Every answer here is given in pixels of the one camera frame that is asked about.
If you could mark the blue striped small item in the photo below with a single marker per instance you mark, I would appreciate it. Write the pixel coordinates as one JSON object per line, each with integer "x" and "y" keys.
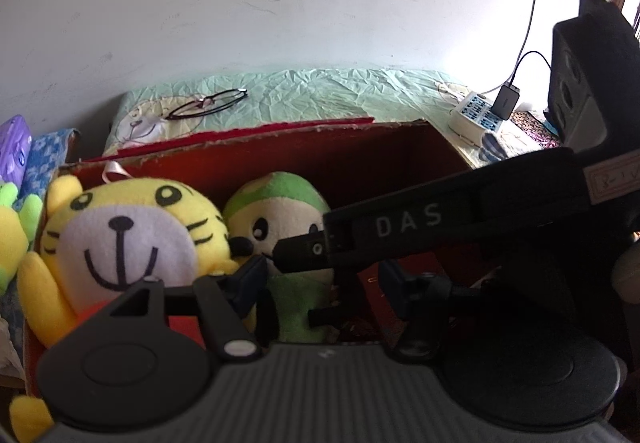
{"x": 492, "y": 147}

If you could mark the green frog plush toy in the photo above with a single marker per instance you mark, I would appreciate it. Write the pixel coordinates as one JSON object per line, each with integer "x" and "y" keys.
{"x": 12, "y": 233}

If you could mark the yellow tiger plush toy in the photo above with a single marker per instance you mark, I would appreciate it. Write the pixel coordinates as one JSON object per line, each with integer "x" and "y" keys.
{"x": 135, "y": 248}

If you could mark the black charger adapter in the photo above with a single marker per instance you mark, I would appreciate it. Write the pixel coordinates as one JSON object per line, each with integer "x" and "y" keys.
{"x": 506, "y": 102}

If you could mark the torn white paper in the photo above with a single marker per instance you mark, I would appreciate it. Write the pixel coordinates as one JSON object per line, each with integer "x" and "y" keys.
{"x": 10, "y": 348}

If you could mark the purple packet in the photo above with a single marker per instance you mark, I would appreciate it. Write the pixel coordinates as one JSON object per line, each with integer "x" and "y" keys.
{"x": 15, "y": 148}

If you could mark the black eyeglasses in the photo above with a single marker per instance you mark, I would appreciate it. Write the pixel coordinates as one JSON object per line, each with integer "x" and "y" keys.
{"x": 227, "y": 99}

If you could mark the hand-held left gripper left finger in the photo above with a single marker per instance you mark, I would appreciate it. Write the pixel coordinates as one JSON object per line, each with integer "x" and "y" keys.
{"x": 250, "y": 285}

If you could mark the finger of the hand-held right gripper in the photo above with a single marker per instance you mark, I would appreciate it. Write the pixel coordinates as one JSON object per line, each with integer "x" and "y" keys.
{"x": 347, "y": 293}
{"x": 300, "y": 250}

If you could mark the green capped plush toy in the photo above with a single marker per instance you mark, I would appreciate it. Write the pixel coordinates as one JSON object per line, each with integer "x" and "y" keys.
{"x": 280, "y": 203}

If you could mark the green printed sheet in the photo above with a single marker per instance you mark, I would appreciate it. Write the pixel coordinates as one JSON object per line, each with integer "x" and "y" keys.
{"x": 325, "y": 93}

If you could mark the blue checked cloth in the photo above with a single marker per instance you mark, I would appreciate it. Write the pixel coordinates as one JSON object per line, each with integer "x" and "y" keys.
{"x": 47, "y": 153}

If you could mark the red cardboard box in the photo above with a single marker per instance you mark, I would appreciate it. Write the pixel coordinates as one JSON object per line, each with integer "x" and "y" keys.
{"x": 350, "y": 163}

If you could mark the white power strip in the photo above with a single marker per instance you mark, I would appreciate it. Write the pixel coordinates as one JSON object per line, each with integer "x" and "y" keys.
{"x": 470, "y": 115}

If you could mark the dark patterned cloth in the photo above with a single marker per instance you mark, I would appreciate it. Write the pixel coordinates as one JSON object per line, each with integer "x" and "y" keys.
{"x": 535, "y": 130}

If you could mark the person's right hand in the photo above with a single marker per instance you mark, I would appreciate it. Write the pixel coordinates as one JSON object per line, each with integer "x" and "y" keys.
{"x": 629, "y": 275}

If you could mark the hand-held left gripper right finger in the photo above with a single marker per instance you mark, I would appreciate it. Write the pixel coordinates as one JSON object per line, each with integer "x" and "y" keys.
{"x": 392, "y": 288}

